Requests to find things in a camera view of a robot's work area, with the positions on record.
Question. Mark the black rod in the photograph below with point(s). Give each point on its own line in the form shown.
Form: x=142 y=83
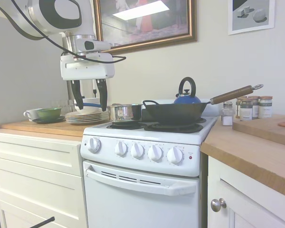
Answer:
x=41 y=222

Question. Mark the grey partition panel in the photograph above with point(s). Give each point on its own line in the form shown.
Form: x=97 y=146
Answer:
x=26 y=78

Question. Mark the gold framed painting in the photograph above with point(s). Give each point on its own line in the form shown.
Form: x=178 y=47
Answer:
x=147 y=21

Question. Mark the spice jar white label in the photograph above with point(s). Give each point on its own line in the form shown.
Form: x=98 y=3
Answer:
x=266 y=108

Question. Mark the white burner knob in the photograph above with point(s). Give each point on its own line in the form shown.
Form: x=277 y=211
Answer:
x=155 y=153
x=137 y=150
x=174 y=155
x=121 y=149

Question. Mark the glass salt shaker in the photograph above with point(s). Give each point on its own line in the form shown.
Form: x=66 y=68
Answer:
x=227 y=116

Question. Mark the wooden board under dishes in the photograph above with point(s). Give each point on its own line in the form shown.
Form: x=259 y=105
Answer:
x=38 y=127

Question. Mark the white electric stove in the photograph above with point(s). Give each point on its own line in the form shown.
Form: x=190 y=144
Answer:
x=142 y=209

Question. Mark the grey still life poster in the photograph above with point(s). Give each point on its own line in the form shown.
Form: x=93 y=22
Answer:
x=251 y=14

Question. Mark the white ceramic bowl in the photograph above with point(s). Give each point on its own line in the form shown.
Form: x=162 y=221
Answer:
x=91 y=100
x=90 y=110

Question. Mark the white oven temperature knob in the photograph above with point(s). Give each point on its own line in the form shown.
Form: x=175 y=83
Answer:
x=93 y=145

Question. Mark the silver round cabinet knob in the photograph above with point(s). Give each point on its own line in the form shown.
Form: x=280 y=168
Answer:
x=217 y=205

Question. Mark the dark saucer plate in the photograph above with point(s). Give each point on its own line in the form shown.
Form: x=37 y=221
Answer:
x=50 y=120

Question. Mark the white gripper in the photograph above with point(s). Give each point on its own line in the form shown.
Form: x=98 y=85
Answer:
x=85 y=69

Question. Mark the white cabinet with door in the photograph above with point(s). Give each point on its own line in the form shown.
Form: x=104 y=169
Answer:
x=240 y=211

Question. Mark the spice jar orange lid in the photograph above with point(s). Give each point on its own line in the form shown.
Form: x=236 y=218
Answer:
x=238 y=108
x=255 y=107

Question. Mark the white dinner plate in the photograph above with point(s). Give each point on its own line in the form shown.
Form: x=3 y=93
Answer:
x=85 y=120
x=85 y=115

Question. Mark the white drawer cabinet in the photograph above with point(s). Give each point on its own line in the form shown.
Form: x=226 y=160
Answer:
x=33 y=180

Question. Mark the clear drinking glass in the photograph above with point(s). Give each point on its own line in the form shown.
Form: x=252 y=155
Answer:
x=66 y=105

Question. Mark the large black coil burner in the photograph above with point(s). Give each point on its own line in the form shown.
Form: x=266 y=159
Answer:
x=175 y=128

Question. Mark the thick wooden cutting board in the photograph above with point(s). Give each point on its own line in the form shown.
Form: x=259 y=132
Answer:
x=268 y=130

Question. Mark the spice jar dark contents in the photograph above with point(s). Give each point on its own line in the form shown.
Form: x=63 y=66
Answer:
x=246 y=110

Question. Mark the green bowl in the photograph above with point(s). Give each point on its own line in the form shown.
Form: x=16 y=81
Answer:
x=49 y=112

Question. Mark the white cup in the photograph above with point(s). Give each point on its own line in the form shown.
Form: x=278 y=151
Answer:
x=31 y=113

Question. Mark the small black coil burner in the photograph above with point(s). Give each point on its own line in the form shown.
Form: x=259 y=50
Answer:
x=202 y=120
x=124 y=125

